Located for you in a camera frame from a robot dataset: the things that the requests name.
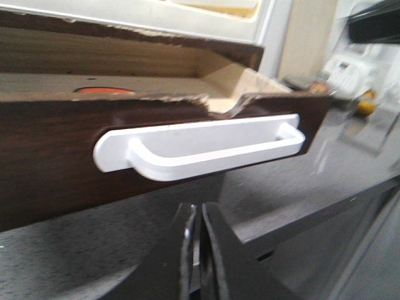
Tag dark wooden drawer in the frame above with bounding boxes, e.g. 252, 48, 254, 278
1, 64, 332, 231

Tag orange grey handled scissors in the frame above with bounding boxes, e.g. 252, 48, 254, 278
73, 86, 135, 94

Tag white kitchen appliance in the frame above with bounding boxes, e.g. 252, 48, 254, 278
322, 44, 383, 98

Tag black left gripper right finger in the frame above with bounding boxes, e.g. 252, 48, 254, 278
199, 202, 299, 299

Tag dark wooden drawer cabinet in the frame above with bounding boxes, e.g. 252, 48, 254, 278
0, 9, 265, 79

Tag white tray on cabinet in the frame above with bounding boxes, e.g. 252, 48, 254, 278
1, 1, 275, 44

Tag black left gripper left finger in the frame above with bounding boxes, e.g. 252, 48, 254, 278
99, 203, 196, 299

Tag yellow small object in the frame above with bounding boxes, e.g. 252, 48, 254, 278
356, 100, 376, 116

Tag white plastic drawer handle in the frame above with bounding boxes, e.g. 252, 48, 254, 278
93, 114, 306, 182

